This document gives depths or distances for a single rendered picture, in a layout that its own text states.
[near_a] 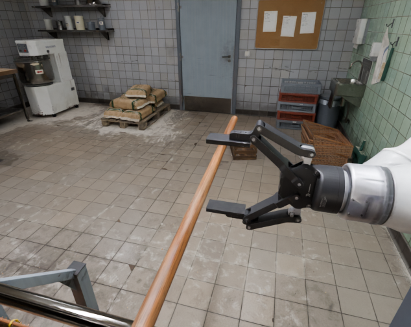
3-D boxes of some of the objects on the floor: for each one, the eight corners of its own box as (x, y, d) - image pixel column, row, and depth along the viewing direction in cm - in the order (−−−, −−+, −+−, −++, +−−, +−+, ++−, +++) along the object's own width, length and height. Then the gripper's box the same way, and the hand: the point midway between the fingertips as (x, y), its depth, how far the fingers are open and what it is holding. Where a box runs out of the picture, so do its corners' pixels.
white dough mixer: (48, 121, 484) (26, 41, 422) (23, 118, 497) (-3, 41, 436) (82, 107, 563) (67, 38, 501) (59, 105, 576) (41, 38, 514)
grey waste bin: (337, 133, 430) (345, 98, 404) (313, 130, 438) (319, 97, 412) (334, 125, 462) (341, 93, 436) (311, 123, 470) (317, 91, 444)
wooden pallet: (144, 130, 440) (142, 122, 433) (102, 126, 458) (100, 118, 451) (170, 110, 542) (170, 103, 535) (135, 107, 560) (134, 100, 553)
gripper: (369, 122, 33) (201, 110, 37) (326, 264, 45) (202, 241, 49) (354, 106, 39) (213, 97, 44) (320, 233, 51) (211, 216, 56)
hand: (214, 174), depth 46 cm, fingers open, 13 cm apart
